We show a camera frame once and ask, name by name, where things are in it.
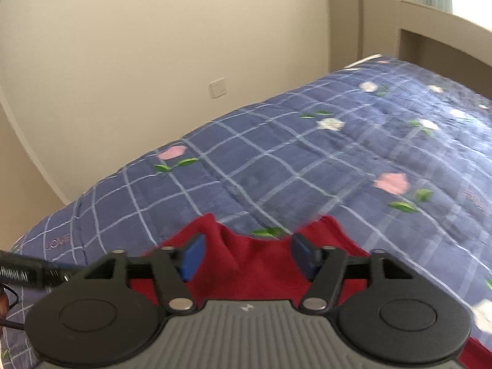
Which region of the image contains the beige wardrobe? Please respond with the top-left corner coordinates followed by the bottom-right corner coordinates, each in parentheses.
top-left (327, 0), bottom-right (402, 68)

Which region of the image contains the window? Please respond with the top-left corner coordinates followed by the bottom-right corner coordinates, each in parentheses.
top-left (413, 0), bottom-right (492, 32)

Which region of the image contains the white wall socket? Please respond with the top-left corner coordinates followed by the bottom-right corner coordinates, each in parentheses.
top-left (209, 77), bottom-right (228, 99)

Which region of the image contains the red long-sleeve shirt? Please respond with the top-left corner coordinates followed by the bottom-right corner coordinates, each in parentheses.
top-left (129, 213), bottom-right (492, 369)

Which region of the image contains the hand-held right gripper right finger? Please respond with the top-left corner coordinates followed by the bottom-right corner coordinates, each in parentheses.
top-left (291, 232), bottom-right (417, 315)

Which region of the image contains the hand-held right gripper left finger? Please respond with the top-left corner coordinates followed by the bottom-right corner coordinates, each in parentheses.
top-left (82, 234), bottom-right (207, 315)

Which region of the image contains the beige bay window counter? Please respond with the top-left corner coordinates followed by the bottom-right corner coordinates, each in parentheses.
top-left (397, 0), bottom-right (492, 69)

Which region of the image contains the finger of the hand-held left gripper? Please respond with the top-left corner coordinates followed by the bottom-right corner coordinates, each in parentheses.
top-left (48, 265), bottom-right (84, 287)

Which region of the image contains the blue plaid floral quilt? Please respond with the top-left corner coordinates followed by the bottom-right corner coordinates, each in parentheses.
top-left (0, 56), bottom-right (492, 369)

